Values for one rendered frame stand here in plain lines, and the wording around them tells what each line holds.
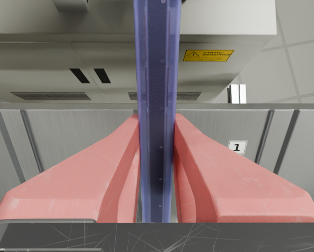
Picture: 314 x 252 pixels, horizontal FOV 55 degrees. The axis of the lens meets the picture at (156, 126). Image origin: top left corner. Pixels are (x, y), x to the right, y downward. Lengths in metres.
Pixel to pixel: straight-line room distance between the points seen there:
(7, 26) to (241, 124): 0.43
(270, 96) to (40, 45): 0.86
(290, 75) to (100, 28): 0.87
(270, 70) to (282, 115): 0.96
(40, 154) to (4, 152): 0.03
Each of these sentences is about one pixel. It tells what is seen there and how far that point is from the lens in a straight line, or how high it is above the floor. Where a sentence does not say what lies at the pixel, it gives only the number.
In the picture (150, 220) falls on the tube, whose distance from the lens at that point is 0.16.
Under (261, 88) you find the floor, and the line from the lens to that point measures 1.20.
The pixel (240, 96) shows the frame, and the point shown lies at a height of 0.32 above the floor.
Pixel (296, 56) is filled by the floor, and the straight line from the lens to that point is 1.28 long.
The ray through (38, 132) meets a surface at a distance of 0.27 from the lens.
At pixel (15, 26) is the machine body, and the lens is 0.57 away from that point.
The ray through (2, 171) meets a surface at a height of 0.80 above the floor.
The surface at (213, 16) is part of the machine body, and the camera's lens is 0.54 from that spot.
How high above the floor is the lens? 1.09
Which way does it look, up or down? 83 degrees down
